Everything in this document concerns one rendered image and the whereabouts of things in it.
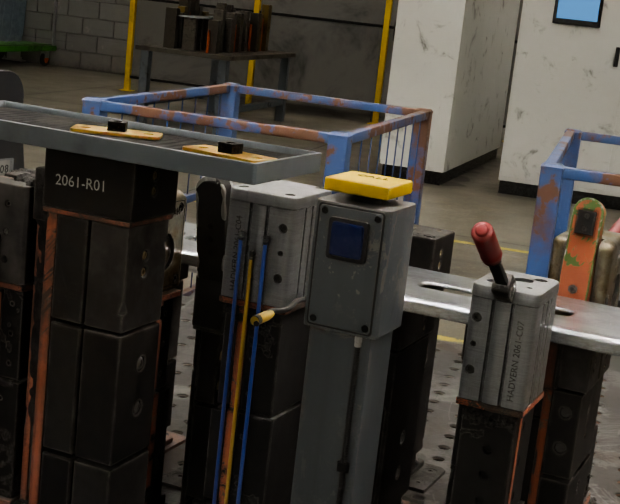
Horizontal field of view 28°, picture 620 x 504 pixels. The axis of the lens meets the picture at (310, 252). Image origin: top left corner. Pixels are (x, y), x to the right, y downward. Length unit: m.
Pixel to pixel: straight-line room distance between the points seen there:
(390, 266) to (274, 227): 0.23
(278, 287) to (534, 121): 8.15
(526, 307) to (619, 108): 8.18
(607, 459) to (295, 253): 0.76
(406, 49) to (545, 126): 1.18
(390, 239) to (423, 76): 8.40
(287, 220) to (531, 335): 0.27
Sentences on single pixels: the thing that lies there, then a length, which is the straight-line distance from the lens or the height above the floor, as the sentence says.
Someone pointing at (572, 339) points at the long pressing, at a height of 1.00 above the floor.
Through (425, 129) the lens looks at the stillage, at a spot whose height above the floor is 0.88.
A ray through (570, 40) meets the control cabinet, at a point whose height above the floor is 1.18.
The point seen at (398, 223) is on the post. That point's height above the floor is 1.13.
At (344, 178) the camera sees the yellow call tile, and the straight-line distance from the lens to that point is 1.06.
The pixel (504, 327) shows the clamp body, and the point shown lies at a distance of 1.19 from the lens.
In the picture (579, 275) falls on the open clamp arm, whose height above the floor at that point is 1.02.
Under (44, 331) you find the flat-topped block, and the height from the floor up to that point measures 0.97.
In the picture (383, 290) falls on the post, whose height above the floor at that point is 1.07.
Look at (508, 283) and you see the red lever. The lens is 1.16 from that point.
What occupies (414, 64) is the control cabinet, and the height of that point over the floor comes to 0.88.
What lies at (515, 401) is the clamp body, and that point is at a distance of 1.20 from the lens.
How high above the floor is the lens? 1.31
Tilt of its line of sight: 12 degrees down
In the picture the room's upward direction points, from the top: 6 degrees clockwise
